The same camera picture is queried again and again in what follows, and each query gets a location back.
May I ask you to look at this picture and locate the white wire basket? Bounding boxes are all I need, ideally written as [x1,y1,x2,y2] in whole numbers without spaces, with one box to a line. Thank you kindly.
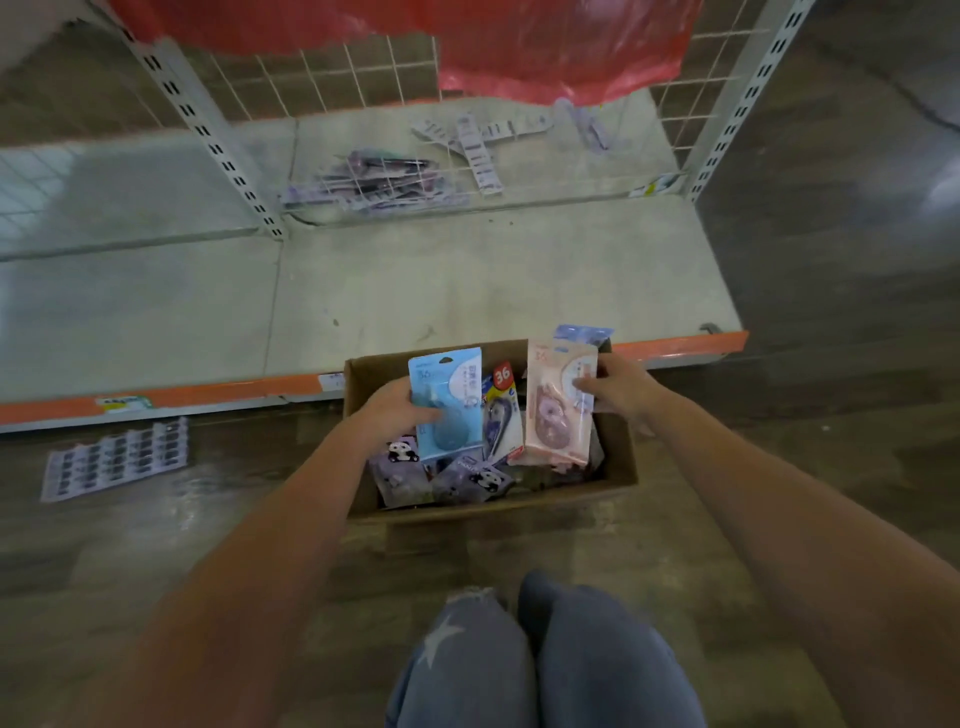
[281,148,472,217]

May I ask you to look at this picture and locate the white wire grid panel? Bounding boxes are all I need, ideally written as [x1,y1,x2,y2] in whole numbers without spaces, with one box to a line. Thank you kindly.
[187,28,755,172]

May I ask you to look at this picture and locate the white red-label correction tape packet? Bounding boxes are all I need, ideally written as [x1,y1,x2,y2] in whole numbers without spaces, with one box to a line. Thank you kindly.
[480,360,525,462]

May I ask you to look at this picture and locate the lilac plastic packet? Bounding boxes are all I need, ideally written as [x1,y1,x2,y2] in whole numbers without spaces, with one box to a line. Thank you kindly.
[556,97,615,153]

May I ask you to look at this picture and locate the white slotted shelf upright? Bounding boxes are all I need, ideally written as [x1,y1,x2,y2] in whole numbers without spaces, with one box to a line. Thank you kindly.
[88,0,291,243]
[681,0,817,204]

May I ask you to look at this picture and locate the pile of purple packets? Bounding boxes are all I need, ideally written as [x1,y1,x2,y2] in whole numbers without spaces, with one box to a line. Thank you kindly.
[283,150,451,215]

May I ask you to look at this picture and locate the blue denim jeans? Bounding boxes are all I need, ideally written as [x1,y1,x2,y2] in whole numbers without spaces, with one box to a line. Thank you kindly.
[384,570,710,728]

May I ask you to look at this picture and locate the red plastic sheet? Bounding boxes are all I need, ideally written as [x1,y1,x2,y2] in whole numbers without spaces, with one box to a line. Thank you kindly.
[105,0,706,108]

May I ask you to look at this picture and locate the person's left hand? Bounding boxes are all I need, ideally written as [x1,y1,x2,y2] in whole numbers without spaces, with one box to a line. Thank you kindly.
[358,377,445,457]

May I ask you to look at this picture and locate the person's right forearm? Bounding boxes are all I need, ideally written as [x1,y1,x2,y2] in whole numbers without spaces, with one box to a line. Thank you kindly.
[633,391,960,728]

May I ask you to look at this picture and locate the yellow green label card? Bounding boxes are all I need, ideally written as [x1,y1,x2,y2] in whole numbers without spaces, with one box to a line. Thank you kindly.
[628,172,689,200]

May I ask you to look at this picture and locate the person's left forearm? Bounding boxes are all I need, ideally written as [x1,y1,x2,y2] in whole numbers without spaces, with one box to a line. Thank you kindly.
[71,421,410,728]

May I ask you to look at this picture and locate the blue correction tape packet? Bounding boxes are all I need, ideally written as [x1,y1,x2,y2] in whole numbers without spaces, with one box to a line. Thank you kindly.
[407,345,486,462]

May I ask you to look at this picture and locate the purple panda packet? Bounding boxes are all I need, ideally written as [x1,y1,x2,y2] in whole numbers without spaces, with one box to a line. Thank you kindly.
[367,436,436,511]
[431,457,516,505]

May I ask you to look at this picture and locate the sheet of sticker labels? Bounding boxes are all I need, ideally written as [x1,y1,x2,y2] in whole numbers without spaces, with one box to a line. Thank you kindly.
[41,417,190,504]

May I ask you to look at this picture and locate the pile of white label strips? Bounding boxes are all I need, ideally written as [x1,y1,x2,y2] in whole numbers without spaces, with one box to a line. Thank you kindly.
[409,111,558,198]

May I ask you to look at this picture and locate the brown cardboard box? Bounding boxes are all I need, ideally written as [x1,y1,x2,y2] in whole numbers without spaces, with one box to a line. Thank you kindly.
[342,337,640,525]

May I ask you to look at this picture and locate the person's right hand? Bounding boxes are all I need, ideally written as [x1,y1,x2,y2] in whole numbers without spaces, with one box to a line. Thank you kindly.
[573,352,666,430]

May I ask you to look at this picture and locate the white shelf with orange edge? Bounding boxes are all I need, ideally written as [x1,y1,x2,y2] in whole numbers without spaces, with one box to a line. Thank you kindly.
[0,91,751,436]

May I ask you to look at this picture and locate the pink correction tape packet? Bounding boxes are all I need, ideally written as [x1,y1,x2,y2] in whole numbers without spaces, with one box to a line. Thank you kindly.
[522,339,600,469]

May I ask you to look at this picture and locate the lilac correction tape packet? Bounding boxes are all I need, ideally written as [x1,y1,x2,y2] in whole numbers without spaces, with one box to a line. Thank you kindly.
[553,324,615,415]

